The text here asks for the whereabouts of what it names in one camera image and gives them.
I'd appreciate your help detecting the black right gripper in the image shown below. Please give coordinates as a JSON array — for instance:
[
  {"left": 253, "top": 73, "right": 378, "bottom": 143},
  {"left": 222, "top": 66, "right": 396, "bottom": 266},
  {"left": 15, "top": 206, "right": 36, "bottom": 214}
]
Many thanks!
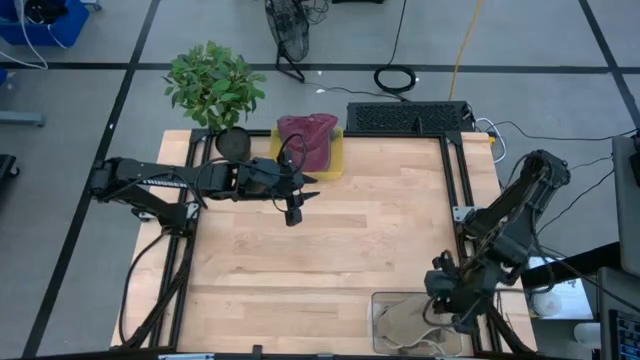
[{"left": 432, "top": 249, "right": 497, "bottom": 335}]

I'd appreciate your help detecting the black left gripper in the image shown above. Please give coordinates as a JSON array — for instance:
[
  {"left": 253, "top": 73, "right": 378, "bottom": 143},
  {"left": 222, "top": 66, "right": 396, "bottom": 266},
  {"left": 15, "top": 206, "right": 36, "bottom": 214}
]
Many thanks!
[{"left": 238, "top": 148, "right": 322, "bottom": 228}]

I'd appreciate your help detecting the maroon baseball cap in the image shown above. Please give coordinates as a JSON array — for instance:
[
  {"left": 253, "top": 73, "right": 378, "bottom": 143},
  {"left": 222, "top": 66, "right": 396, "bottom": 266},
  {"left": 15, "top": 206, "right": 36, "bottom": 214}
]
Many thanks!
[{"left": 276, "top": 113, "right": 340, "bottom": 174}]

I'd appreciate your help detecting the clear plastic bin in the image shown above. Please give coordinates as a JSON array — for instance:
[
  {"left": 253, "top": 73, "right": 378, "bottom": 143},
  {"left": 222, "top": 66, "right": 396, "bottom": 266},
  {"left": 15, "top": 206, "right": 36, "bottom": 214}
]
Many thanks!
[{"left": 368, "top": 291, "right": 465, "bottom": 357}]

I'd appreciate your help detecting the yellow translucent plastic bin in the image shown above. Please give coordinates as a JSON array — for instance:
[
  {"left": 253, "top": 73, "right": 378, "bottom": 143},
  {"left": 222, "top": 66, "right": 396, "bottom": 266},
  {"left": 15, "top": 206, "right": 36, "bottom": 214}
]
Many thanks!
[{"left": 268, "top": 125, "right": 346, "bottom": 182}]

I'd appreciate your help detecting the white paper roll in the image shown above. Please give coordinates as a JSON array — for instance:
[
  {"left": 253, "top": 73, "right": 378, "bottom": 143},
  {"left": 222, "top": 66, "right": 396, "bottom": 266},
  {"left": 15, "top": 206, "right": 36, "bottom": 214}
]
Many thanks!
[{"left": 529, "top": 289, "right": 564, "bottom": 319}]

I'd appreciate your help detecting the black plant pot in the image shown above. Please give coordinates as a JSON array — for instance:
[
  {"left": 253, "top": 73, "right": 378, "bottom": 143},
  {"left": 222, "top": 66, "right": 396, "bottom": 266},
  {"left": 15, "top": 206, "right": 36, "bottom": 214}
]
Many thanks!
[{"left": 214, "top": 126, "right": 253, "bottom": 162}]

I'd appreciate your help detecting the black desk edge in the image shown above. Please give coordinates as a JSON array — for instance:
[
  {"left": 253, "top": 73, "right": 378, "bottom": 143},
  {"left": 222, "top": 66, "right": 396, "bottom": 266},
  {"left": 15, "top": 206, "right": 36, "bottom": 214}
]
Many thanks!
[{"left": 519, "top": 242, "right": 621, "bottom": 291}]

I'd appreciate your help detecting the black keyboard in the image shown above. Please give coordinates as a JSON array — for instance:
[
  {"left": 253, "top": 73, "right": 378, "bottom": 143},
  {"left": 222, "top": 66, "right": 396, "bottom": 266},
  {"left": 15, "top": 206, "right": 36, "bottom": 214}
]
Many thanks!
[{"left": 345, "top": 101, "right": 475, "bottom": 134}]

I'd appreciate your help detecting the green leafy plant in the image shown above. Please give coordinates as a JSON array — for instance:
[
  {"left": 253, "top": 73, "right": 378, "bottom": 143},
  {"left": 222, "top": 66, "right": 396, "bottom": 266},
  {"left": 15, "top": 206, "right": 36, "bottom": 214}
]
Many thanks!
[{"left": 162, "top": 40, "right": 269, "bottom": 132}]

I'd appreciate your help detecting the control laptop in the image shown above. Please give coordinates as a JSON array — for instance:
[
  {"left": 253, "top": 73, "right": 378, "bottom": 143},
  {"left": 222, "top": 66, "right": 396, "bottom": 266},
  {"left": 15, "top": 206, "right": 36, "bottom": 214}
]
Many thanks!
[{"left": 597, "top": 266, "right": 640, "bottom": 360}]

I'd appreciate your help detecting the black floor fan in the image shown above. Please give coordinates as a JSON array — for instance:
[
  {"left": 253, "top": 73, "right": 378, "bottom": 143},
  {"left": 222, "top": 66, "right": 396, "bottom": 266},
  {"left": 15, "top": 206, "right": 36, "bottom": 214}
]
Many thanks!
[{"left": 263, "top": 0, "right": 312, "bottom": 84}]

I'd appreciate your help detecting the grey monitor back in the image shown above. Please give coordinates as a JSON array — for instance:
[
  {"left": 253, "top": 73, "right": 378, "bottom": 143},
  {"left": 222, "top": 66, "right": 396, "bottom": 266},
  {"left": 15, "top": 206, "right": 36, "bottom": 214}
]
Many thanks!
[{"left": 612, "top": 134, "right": 640, "bottom": 279}]

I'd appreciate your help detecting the blue plastic crate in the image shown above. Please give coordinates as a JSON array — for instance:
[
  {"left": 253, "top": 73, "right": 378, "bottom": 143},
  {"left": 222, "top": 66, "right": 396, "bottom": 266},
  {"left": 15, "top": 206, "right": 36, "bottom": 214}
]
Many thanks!
[{"left": 0, "top": 0, "right": 90, "bottom": 48}]

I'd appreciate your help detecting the grey metal foot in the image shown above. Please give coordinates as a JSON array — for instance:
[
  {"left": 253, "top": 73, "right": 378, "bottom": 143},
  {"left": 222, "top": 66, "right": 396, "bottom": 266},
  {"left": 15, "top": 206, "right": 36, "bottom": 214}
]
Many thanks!
[{"left": 0, "top": 110, "right": 46, "bottom": 128}]

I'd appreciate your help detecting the black chair base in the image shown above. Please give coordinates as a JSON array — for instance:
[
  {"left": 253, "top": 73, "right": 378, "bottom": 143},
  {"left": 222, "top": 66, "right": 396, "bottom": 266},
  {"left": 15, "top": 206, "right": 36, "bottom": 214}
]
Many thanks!
[{"left": 0, "top": 153, "right": 20, "bottom": 179}]

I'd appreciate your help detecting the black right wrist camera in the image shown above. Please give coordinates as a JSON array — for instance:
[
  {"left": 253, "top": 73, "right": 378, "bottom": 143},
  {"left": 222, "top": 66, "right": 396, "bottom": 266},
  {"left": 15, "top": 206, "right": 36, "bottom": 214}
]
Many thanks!
[{"left": 423, "top": 269, "right": 458, "bottom": 301}]

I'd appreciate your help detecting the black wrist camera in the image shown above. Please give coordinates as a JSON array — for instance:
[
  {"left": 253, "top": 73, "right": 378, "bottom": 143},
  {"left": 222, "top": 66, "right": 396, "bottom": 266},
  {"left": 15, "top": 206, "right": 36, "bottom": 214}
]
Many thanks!
[
  {"left": 423, "top": 269, "right": 458, "bottom": 301},
  {"left": 257, "top": 168, "right": 287, "bottom": 200}
]

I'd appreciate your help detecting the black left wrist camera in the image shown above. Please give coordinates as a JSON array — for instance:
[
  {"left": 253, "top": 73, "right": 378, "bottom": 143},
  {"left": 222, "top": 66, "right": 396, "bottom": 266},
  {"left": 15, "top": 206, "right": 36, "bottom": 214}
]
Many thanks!
[{"left": 257, "top": 168, "right": 287, "bottom": 200}]

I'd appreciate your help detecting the black left camera cable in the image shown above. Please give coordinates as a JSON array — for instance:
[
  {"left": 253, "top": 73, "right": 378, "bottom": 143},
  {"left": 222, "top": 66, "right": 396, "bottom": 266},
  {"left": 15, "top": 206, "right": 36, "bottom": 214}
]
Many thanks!
[{"left": 276, "top": 132, "right": 310, "bottom": 176}]

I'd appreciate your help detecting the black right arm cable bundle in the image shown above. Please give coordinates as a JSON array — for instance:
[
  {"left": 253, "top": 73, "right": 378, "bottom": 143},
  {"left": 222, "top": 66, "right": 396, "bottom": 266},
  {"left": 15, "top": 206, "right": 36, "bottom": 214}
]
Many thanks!
[{"left": 485, "top": 303, "right": 534, "bottom": 355}]

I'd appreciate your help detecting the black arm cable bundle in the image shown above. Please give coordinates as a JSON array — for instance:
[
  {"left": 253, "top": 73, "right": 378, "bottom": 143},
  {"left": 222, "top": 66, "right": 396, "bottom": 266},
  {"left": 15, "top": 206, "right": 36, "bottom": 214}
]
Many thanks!
[
  {"left": 485, "top": 303, "right": 534, "bottom": 355},
  {"left": 118, "top": 227, "right": 196, "bottom": 349}
]

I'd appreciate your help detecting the black aluminium table frame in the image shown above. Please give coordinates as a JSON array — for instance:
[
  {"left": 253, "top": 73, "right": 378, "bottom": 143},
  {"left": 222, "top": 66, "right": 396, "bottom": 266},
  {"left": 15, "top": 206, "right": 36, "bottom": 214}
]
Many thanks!
[{"left": 119, "top": 128, "right": 539, "bottom": 359}]

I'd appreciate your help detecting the black hanging power cable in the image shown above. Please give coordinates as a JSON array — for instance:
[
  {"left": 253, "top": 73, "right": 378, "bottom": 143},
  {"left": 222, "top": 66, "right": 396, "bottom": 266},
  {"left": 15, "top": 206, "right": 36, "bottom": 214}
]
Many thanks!
[{"left": 373, "top": 0, "right": 418, "bottom": 96}]

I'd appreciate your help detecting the white cable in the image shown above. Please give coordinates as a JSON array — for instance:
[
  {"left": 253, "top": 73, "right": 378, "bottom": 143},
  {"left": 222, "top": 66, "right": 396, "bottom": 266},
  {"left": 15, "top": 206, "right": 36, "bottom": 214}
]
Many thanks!
[{"left": 474, "top": 117, "right": 508, "bottom": 165}]

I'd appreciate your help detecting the thin black floor cable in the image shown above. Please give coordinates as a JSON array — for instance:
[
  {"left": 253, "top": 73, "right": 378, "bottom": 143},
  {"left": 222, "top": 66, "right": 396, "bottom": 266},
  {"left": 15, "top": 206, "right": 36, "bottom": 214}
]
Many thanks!
[{"left": 487, "top": 119, "right": 640, "bottom": 144}]

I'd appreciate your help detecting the black left arm cable bundle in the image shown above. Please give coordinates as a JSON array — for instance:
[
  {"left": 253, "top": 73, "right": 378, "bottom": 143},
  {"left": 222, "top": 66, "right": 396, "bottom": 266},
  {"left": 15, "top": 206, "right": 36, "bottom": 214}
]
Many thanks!
[{"left": 118, "top": 227, "right": 196, "bottom": 349}]

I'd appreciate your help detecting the yellow hanging cord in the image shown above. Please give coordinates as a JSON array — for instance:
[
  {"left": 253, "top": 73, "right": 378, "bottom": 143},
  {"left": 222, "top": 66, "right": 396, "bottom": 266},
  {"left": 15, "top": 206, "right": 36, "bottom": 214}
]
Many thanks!
[{"left": 448, "top": 0, "right": 485, "bottom": 101}]

